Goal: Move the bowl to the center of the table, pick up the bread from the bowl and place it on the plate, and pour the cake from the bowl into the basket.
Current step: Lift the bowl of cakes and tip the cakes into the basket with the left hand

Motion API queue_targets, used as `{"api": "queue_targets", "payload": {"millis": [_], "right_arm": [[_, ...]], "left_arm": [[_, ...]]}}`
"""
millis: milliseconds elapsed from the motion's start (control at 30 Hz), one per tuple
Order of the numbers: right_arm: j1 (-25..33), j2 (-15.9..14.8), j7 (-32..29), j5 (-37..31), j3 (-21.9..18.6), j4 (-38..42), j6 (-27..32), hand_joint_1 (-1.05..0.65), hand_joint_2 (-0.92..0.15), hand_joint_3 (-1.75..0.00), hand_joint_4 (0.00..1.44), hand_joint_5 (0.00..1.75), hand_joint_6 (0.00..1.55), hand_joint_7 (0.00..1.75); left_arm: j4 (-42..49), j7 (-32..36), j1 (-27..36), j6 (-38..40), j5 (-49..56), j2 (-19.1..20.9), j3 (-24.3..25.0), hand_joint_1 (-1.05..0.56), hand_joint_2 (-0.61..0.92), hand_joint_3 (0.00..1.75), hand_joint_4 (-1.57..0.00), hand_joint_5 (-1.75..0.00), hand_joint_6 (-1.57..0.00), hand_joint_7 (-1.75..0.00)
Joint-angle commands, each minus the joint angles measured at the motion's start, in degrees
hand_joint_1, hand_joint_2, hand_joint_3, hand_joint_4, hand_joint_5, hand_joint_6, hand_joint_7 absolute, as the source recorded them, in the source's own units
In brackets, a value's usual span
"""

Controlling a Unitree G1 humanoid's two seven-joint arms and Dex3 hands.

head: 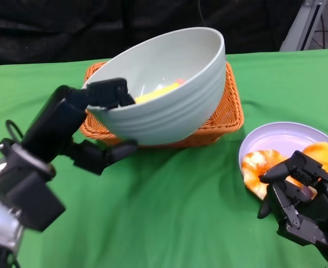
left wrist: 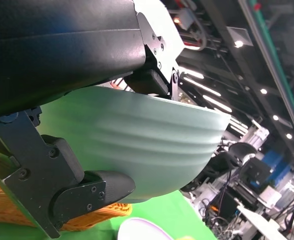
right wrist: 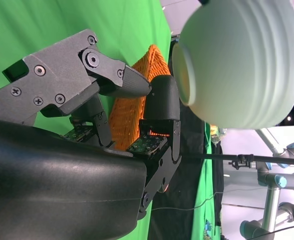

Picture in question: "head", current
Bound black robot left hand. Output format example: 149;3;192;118
21;78;139;176

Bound orange striped ring bread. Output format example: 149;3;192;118
302;141;328;175
241;149;304;200

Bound grey round bowl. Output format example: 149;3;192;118
84;27;226;146

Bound lavender round plate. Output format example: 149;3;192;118
238;121;328;202

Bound yellow cream cake slice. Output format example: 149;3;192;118
134;83;181;104

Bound orange wicker basket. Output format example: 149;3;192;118
79;61;245;149

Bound black backdrop cloth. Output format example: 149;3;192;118
0;0;307;68

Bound green tablecloth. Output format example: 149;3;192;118
0;47;328;268

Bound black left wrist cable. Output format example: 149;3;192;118
5;119;24;142

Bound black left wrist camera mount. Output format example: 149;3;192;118
6;170;66;232

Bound black floor cables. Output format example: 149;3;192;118
314;16;328;51

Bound grey metal frame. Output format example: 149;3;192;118
280;0;328;52

